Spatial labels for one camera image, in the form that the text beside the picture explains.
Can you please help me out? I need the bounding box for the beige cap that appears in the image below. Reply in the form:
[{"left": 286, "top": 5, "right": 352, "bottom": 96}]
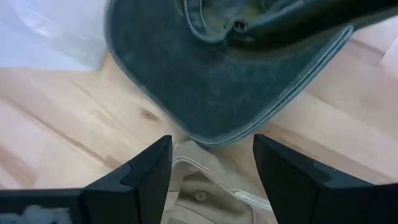
[{"left": 160, "top": 139, "right": 279, "bottom": 224}]

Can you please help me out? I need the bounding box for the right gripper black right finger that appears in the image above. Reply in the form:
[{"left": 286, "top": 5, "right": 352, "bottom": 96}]
[{"left": 252, "top": 133, "right": 398, "bottom": 224}]

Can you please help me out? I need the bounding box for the clear plastic bin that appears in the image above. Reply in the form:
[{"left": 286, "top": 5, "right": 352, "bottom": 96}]
[{"left": 0, "top": 0, "right": 109, "bottom": 72}]

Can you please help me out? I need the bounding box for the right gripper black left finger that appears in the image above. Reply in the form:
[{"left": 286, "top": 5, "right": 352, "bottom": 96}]
[{"left": 81, "top": 134, "right": 174, "bottom": 224}]

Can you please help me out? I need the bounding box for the dark blue cap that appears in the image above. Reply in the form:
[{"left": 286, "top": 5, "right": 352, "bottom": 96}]
[{"left": 104, "top": 0, "right": 398, "bottom": 147}]

